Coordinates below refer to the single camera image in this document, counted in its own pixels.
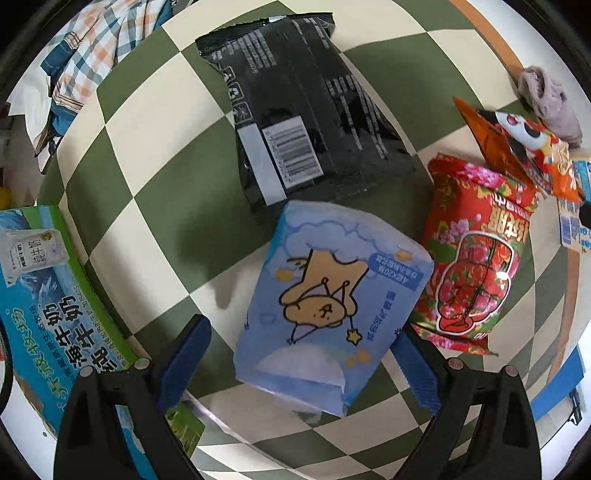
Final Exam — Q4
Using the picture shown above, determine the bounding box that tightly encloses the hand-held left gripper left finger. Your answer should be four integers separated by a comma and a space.
54, 314, 212, 480

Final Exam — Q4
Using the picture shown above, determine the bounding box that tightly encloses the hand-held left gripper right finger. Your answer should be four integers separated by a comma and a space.
393, 325, 542, 480

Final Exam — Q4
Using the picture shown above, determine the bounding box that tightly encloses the blue bear print tissue pack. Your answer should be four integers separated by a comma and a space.
233, 199, 435, 418

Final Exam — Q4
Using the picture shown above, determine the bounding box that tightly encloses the red floral snack bag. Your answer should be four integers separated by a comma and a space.
409, 153, 548, 357

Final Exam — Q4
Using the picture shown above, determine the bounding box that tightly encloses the green blue milk carton box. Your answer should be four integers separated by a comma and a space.
0, 204, 206, 480

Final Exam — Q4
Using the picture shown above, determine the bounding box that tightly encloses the checkered green cream mat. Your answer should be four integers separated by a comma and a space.
36, 0, 561, 480

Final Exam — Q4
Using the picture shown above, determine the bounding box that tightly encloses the blue white small box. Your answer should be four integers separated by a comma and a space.
556, 159, 591, 254

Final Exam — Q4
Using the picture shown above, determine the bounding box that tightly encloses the orange cartoon snack bag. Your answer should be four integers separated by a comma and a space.
453, 96, 583, 205

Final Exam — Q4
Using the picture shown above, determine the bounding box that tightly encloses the black snack bag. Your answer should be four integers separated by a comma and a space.
195, 13, 417, 225

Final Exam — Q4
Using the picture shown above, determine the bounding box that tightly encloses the mauve crumpled cloth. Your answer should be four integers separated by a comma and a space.
517, 66, 583, 148

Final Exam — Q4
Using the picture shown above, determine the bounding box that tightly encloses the plaid shirt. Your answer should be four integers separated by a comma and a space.
25, 0, 181, 175

